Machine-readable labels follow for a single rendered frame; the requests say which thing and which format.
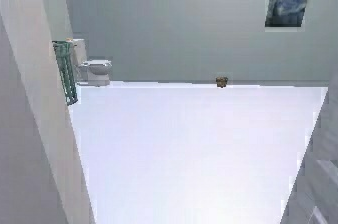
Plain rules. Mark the small brown basket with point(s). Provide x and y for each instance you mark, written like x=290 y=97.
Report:
x=221 y=81

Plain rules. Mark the white toilet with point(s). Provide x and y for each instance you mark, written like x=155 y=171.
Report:
x=96 y=70

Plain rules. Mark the green towel rack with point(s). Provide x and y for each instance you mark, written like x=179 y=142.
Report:
x=65 y=70

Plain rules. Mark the grey panelled room door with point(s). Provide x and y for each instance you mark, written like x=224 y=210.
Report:
x=333 y=160

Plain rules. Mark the blue framed wall picture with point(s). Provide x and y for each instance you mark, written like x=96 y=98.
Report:
x=285 y=13

